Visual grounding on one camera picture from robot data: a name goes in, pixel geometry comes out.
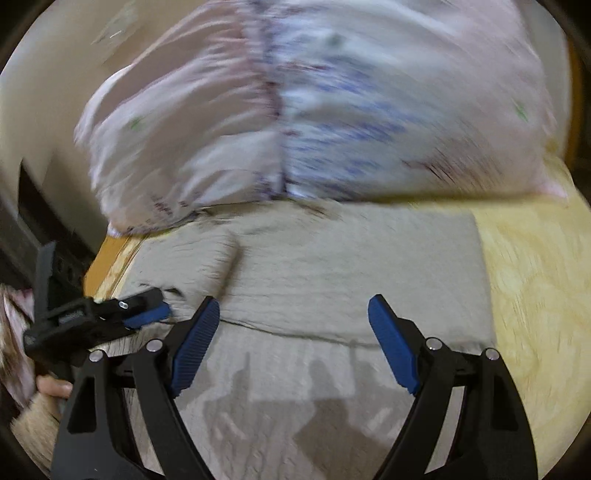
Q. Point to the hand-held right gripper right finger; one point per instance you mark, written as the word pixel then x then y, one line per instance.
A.
pixel 392 346

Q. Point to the orange wooden bed frame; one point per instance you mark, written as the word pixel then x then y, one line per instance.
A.
pixel 107 259

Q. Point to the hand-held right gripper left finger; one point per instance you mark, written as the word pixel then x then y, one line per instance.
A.
pixel 196 341

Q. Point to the dark furniture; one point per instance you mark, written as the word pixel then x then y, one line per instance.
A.
pixel 32 221

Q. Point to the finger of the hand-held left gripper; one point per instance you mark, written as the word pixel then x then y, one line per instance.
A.
pixel 147 314

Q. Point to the grey cloth garment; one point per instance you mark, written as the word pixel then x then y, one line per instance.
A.
pixel 323 277

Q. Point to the yellow blanket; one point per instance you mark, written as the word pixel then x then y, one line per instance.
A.
pixel 531 300

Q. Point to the person's left hand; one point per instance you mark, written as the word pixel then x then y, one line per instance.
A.
pixel 53 385

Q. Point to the pink and blue printed quilt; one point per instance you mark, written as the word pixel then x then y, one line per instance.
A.
pixel 300 101

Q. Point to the pink floral clothing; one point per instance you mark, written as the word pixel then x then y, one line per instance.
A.
pixel 16 332

